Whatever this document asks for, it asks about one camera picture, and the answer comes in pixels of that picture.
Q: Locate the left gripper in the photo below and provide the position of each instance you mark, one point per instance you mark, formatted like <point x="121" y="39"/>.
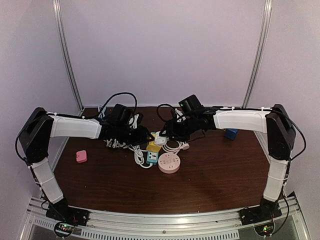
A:
<point x="141" y="136"/>

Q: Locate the blue cube socket adapter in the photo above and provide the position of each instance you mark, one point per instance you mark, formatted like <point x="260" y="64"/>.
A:
<point x="231" y="133"/>

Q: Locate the yellow cube socket adapter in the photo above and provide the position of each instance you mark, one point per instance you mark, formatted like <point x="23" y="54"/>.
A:
<point x="152" y="147"/>

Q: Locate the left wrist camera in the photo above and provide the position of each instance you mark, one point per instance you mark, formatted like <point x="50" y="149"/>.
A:
<point x="122" y="116"/>

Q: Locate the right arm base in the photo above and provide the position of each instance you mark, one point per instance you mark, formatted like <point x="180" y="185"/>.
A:
<point x="260" y="213"/>

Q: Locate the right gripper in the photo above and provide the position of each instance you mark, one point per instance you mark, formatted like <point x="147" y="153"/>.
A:
<point x="172" y="130"/>

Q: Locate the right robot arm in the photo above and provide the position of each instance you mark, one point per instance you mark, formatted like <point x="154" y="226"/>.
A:
<point x="273" y="122"/>

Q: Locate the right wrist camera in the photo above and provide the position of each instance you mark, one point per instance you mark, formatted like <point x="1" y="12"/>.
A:
<point x="188" y="107"/>

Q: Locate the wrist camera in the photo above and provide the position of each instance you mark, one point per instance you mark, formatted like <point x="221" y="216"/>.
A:
<point x="122" y="116"/>
<point x="188" y="107"/>

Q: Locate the pink round power strip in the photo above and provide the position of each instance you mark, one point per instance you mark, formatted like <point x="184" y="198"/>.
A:
<point x="169" y="163"/>

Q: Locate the aluminium front rail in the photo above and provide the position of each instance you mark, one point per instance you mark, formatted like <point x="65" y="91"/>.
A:
<point x="217" y="225"/>

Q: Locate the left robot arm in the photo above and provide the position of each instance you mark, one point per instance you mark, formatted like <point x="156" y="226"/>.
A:
<point x="35" y="137"/>

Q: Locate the pink plug adapter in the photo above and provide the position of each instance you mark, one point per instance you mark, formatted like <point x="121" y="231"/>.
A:
<point x="81" y="156"/>

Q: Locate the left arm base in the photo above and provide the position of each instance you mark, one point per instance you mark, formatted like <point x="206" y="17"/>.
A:
<point x="66" y="214"/>

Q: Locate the teal USB power strip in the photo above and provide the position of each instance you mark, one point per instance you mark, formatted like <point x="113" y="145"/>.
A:
<point x="152" y="158"/>

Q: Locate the white plug adapter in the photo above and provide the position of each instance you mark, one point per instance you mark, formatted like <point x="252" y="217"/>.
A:
<point x="159" y="140"/>

